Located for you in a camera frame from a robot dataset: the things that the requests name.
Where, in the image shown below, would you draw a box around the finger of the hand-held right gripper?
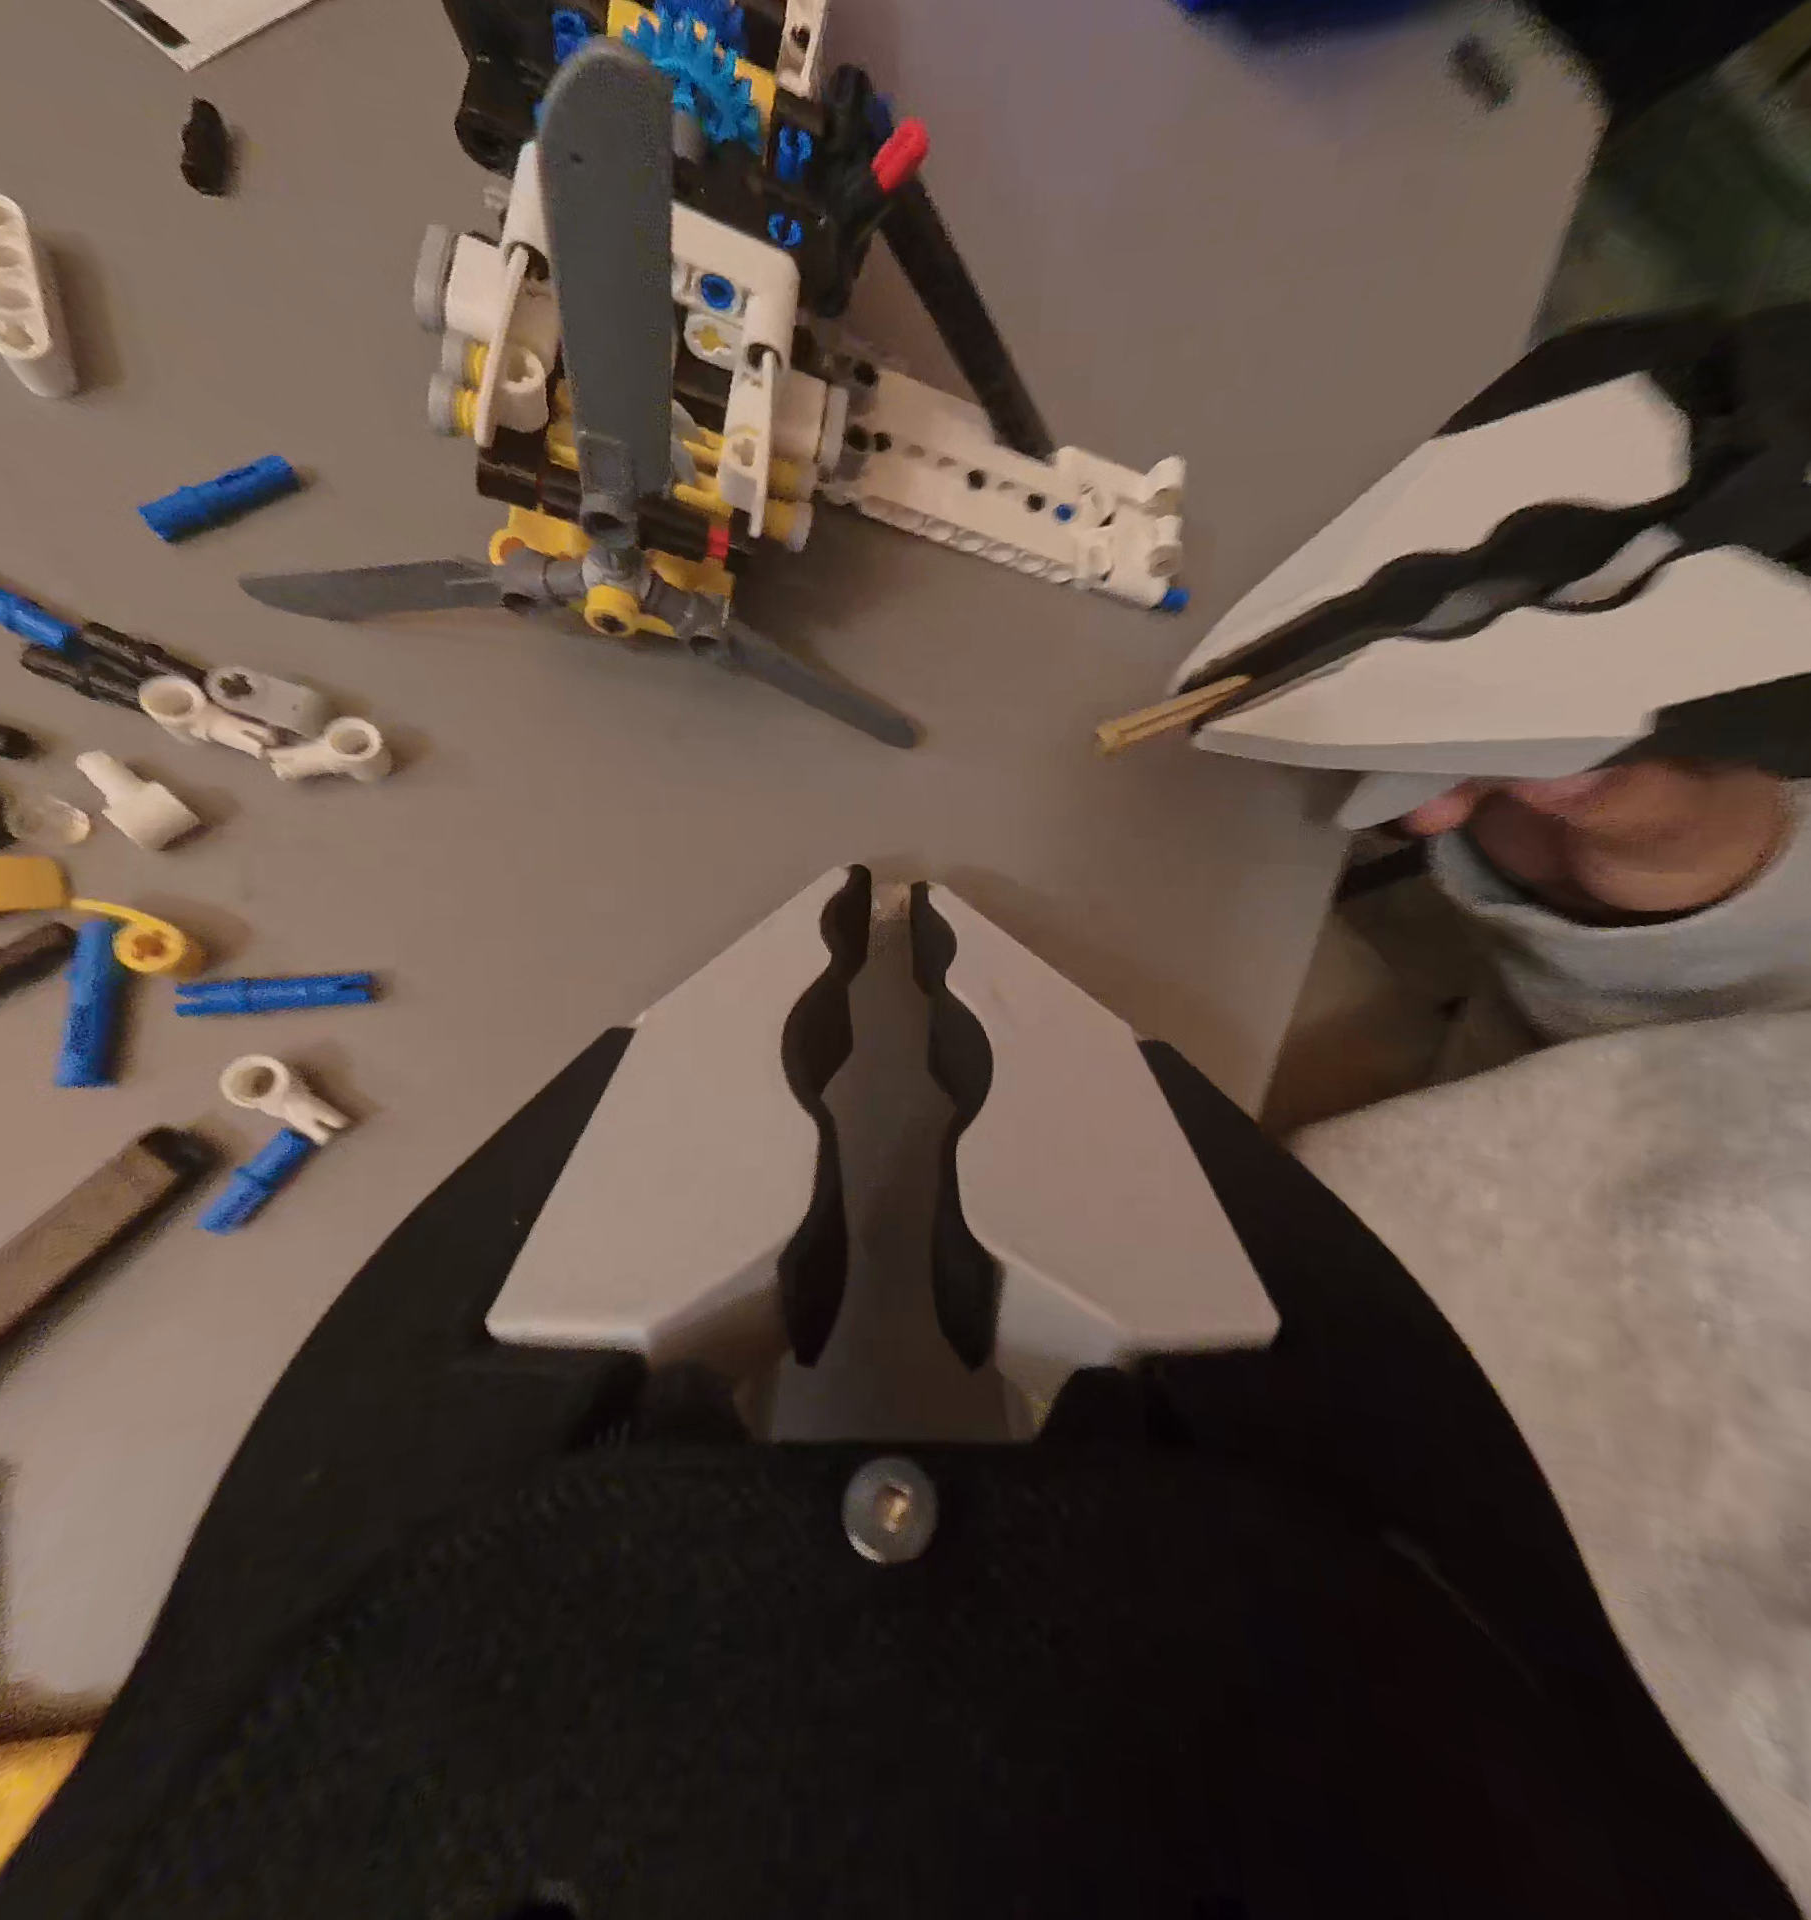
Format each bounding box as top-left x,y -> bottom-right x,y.
1188,544 -> 1811,778
1164,373 -> 1698,700

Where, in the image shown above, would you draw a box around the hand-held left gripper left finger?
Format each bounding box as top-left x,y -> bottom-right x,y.
483,865 -> 874,1370

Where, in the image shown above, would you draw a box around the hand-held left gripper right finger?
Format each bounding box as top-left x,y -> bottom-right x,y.
908,879 -> 1286,1441

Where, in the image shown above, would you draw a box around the tan lego axle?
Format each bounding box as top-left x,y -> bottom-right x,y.
1098,674 -> 1252,753

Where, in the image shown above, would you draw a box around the lego plane model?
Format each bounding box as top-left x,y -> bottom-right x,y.
239,0 -> 1196,753

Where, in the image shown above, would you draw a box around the person's right forearm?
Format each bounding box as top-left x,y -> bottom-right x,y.
1428,787 -> 1811,1048

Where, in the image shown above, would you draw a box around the black lego beam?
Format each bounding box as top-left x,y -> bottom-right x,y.
0,1125 -> 223,1390

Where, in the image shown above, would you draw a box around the pile of loose lego pieces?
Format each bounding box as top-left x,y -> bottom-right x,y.
0,555 -> 399,1241

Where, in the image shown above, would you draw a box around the long blue lego pin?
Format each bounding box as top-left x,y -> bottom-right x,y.
139,454 -> 305,547

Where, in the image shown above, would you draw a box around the white angled lego beam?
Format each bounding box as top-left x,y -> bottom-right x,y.
0,186 -> 83,400

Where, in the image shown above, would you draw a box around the person's right hand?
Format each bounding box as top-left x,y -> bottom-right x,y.
1398,773 -> 1788,923

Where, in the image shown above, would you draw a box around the zebra striped sticker sheet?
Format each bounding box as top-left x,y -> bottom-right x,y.
93,0 -> 321,75

